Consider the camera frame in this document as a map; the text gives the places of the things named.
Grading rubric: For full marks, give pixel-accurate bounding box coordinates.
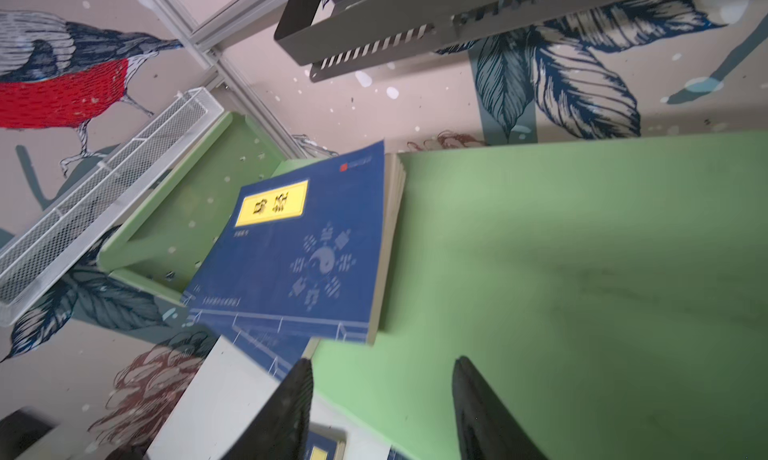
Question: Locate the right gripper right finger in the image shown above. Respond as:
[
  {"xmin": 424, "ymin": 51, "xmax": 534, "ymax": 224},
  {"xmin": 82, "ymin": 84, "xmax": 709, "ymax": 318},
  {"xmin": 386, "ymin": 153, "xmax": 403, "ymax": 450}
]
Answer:
[{"xmin": 452, "ymin": 356, "xmax": 546, "ymax": 460}]

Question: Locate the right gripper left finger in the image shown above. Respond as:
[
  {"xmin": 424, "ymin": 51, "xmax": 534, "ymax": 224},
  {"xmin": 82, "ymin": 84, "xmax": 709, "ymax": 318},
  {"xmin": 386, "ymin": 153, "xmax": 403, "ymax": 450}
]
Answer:
[{"xmin": 222, "ymin": 358, "xmax": 314, "ymax": 460}]

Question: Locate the blue book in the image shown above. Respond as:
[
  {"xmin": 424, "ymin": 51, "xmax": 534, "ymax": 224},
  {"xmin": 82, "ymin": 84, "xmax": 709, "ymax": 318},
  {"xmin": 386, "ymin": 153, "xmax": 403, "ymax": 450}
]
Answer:
[
  {"xmin": 303, "ymin": 423, "xmax": 347, "ymax": 460},
  {"xmin": 182, "ymin": 142, "xmax": 406, "ymax": 344},
  {"xmin": 187, "ymin": 312, "xmax": 320, "ymax": 380}
]

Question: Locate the green wooden two-tier shelf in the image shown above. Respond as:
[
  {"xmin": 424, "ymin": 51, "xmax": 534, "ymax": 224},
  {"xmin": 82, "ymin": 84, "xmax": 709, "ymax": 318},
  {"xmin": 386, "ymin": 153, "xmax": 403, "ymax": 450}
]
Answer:
[{"xmin": 313, "ymin": 124, "xmax": 767, "ymax": 459}]

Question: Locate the dark grey hanging basket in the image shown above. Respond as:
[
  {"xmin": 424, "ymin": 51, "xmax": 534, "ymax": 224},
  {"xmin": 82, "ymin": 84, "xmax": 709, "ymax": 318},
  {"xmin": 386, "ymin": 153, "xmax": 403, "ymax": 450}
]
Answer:
[{"xmin": 274, "ymin": 0, "xmax": 623, "ymax": 82}]

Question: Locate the white wire mesh basket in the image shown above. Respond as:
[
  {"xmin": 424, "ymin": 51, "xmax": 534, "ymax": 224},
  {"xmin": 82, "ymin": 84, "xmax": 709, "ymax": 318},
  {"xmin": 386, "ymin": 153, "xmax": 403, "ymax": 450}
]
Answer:
[{"xmin": 1, "ymin": 87, "xmax": 224, "ymax": 327}]

